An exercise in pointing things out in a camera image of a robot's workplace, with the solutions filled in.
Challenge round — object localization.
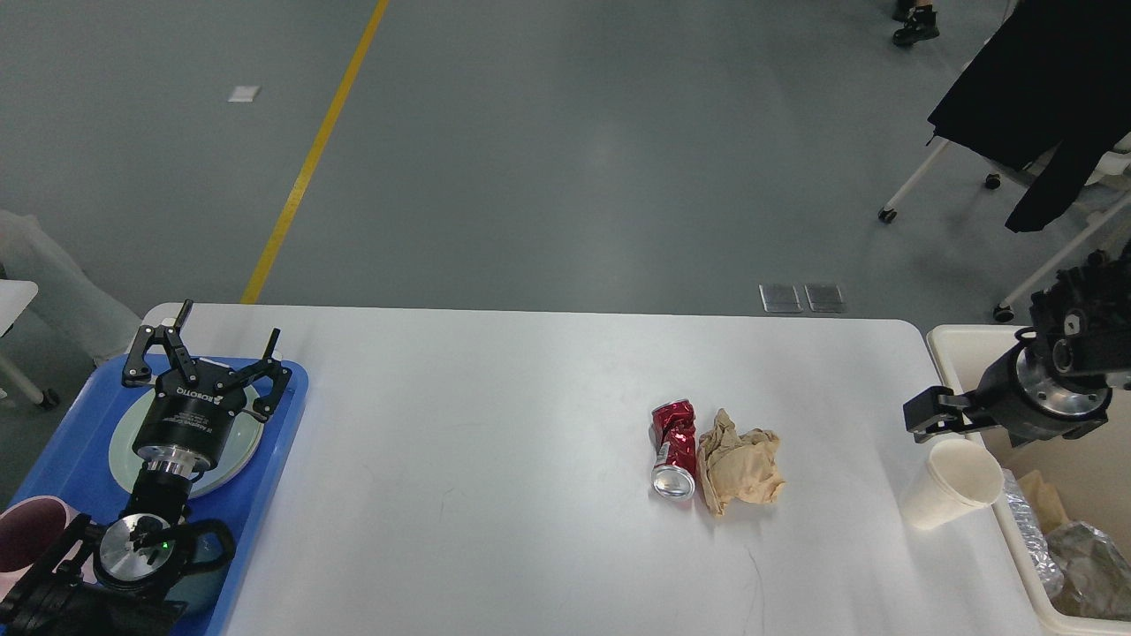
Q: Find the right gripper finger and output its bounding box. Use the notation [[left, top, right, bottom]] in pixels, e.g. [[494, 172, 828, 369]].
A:
[[903, 387, 1000, 442]]

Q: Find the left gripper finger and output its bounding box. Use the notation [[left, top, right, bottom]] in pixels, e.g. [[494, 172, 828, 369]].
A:
[[120, 300, 201, 388], [214, 329, 292, 421]]

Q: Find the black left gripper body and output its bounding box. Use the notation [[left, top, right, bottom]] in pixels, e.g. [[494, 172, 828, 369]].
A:
[[131, 358, 247, 473]]

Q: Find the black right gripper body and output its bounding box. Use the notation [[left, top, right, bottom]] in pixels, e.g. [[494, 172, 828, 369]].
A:
[[972, 342, 1113, 447]]

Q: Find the mint green plate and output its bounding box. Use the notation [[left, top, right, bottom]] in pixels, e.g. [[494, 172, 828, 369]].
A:
[[107, 388, 265, 500]]

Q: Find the white paper cup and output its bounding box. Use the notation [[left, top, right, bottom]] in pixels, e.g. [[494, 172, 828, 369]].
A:
[[899, 438, 1005, 530]]

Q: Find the brown paper bag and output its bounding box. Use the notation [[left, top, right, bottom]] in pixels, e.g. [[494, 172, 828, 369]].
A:
[[1017, 470, 1071, 534]]

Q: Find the brown paper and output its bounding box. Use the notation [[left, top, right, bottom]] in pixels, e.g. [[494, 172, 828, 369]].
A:
[[696, 409, 786, 519]]

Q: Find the foil bag with paper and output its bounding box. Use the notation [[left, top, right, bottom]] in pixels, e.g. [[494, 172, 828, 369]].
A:
[[1045, 522, 1130, 624]]

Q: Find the crushed red can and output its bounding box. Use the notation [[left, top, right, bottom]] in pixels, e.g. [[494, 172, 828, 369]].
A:
[[651, 399, 696, 502]]

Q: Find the foil sheet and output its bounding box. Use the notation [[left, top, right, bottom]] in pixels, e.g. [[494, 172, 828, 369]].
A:
[[1003, 469, 1064, 599]]

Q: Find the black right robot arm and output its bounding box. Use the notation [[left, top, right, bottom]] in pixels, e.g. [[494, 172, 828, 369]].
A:
[[903, 248, 1130, 448]]

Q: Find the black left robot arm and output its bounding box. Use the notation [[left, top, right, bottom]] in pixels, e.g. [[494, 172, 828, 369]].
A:
[[3, 301, 308, 635]]

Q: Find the person in grey trousers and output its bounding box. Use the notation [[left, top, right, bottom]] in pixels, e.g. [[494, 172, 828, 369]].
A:
[[1, 210, 140, 366]]

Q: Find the beige plastic bin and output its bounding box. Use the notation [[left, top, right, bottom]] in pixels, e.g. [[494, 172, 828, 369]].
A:
[[926, 325, 1130, 635]]

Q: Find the blue plastic tray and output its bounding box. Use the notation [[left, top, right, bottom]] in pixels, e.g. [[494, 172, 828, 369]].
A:
[[3, 354, 308, 635]]

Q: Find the white table at left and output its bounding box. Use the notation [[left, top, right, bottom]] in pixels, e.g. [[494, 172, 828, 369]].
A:
[[1, 278, 61, 412]]

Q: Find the right floor socket plate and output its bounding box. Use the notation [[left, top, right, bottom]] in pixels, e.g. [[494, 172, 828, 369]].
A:
[[804, 284, 848, 313]]

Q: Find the floor socket plate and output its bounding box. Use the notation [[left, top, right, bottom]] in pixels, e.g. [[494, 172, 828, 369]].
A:
[[804, 284, 848, 313], [758, 284, 804, 313]]

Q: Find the pink mug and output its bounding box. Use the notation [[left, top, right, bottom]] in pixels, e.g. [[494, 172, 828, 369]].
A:
[[1, 496, 80, 598]]

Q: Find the left floor socket plate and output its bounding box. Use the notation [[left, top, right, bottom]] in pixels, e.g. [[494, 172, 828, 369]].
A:
[[758, 284, 804, 313]]

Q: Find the white rolling chair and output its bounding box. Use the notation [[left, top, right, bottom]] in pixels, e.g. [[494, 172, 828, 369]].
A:
[[877, 134, 1130, 323]]

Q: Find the black jacket on chair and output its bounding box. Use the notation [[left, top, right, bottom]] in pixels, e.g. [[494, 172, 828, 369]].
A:
[[929, 1, 1130, 233]]

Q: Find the person with black shoes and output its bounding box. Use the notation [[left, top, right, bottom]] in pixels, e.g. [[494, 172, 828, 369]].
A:
[[892, 1, 940, 48]]

